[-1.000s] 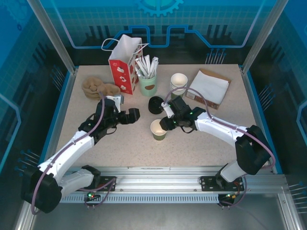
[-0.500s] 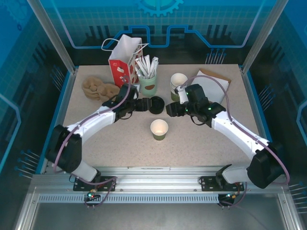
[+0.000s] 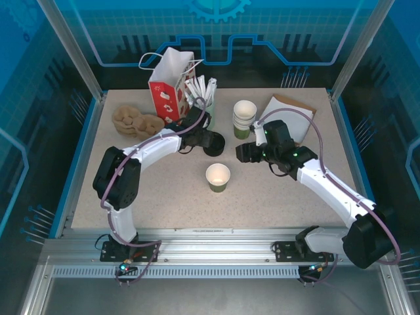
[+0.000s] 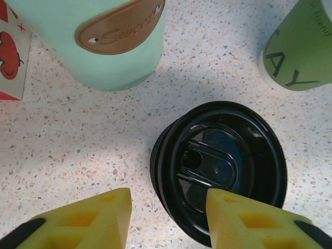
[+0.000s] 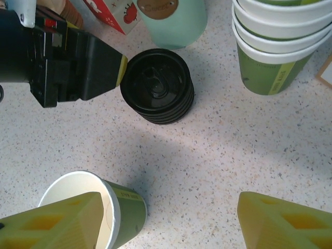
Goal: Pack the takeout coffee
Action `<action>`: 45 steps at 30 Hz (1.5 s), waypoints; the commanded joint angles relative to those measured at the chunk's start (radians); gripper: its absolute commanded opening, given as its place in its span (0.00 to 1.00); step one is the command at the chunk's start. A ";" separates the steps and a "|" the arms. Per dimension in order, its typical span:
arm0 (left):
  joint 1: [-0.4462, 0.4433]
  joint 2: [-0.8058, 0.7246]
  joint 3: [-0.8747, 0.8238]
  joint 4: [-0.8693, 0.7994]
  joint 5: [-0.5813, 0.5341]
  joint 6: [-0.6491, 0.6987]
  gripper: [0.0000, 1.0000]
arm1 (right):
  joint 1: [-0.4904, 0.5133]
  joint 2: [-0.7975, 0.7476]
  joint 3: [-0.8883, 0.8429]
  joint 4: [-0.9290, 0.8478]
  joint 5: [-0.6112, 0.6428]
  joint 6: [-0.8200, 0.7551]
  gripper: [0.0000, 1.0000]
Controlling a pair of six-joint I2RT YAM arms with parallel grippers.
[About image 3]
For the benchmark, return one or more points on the stack of green paper cups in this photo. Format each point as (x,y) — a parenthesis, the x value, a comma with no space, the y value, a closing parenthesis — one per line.
(244,110)

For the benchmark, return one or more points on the aluminium mounting rail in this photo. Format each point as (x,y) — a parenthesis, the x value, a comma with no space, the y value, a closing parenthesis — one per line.
(213,249)

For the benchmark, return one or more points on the stack of pulp cup carriers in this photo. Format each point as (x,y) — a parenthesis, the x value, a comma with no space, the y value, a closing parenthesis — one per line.
(131,121)

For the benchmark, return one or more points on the green paper coffee cup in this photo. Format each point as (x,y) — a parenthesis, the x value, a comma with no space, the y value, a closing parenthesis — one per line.
(218,174)

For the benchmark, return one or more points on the white rail label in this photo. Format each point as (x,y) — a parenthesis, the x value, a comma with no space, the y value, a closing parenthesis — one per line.
(206,230)

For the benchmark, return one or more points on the brown paper sleeve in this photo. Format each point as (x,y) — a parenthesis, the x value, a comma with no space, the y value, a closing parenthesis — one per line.
(288,99)

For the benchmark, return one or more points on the small LED circuit board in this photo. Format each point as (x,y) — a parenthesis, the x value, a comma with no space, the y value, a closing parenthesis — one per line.
(124,267)
(316,268)

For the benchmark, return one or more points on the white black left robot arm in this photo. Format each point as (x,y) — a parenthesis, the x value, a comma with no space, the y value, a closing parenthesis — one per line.
(164,146)

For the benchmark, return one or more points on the aluminium frame leg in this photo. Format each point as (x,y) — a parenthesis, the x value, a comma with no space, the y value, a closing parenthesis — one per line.
(36,288)
(392,288)

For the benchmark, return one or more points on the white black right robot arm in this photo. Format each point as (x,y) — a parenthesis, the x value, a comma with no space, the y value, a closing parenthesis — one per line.
(328,190)

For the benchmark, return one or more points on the mint green straw holder cup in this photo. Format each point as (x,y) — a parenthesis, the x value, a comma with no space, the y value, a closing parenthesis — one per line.
(212,115)

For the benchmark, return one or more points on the red white paper gift bag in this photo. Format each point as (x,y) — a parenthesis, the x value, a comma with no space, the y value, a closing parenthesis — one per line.
(164,98)

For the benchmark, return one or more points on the stack of black cup lids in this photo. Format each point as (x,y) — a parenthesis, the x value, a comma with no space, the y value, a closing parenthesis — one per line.
(218,147)

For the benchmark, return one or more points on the white paper napkins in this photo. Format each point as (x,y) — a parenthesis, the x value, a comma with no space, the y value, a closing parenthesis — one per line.
(300,128)

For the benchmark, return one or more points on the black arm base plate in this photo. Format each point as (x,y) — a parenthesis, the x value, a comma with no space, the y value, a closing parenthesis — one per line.
(282,252)
(108,252)

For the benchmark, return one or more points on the aluminium frame post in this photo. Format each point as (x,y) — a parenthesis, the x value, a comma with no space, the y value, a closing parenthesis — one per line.
(75,52)
(360,49)

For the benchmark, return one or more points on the blue table side rail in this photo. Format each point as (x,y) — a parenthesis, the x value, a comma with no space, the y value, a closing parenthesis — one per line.
(88,138)
(349,138)

